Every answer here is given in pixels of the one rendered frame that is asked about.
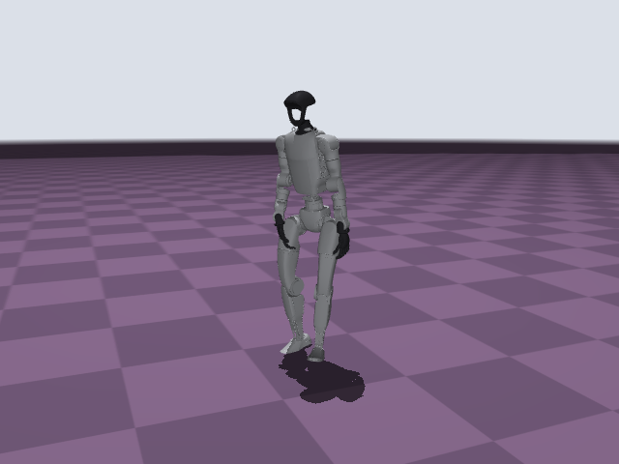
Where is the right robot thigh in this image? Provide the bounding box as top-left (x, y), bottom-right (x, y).
top-left (278, 215), bottom-right (307, 296)

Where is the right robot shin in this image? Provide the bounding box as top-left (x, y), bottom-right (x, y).
top-left (281, 286), bottom-right (304, 341)

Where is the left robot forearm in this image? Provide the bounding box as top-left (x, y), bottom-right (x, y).
top-left (332, 178), bottom-right (350, 230)

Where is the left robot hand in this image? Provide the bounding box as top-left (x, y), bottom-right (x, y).
top-left (333, 221), bottom-right (350, 259)

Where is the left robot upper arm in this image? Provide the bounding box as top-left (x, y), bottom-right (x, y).
top-left (315, 134), bottom-right (342, 192)

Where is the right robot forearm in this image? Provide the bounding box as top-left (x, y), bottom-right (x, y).
top-left (273, 177), bottom-right (290, 222)

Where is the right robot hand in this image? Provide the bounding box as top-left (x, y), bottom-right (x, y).
top-left (275, 214), bottom-right (295, 249)

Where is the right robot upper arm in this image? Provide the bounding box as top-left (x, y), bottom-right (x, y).
top-left (276, 134), bottom-right (293, 188)

